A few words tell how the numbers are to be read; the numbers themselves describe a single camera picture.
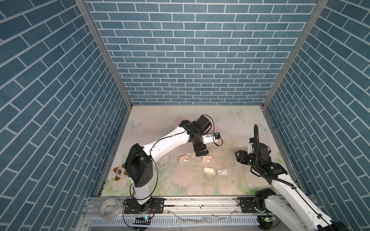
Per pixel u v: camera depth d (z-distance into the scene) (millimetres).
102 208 711
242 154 724
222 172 845
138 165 445
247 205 737
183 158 884
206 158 887
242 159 723
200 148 707
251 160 690
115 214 704
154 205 737
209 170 866
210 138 712
